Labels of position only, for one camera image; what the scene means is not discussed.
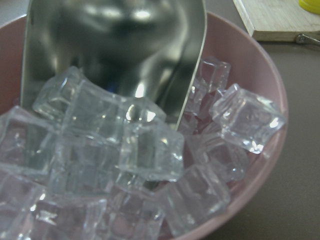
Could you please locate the metal ice scoop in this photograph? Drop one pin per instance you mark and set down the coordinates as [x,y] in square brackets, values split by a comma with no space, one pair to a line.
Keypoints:
[138,48]

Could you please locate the pink bowl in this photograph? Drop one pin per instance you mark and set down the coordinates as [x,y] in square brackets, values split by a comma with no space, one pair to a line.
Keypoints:
[251,68]

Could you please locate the bamboo cutting board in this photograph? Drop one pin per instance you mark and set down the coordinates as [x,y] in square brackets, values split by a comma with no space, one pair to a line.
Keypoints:
[279,21]

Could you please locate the pile of clear ice cubes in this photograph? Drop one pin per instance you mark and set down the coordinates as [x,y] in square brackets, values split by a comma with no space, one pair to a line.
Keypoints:
[93,165]

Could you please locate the lemon half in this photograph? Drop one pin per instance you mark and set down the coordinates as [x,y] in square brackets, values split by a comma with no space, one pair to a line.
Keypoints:
[312,6]

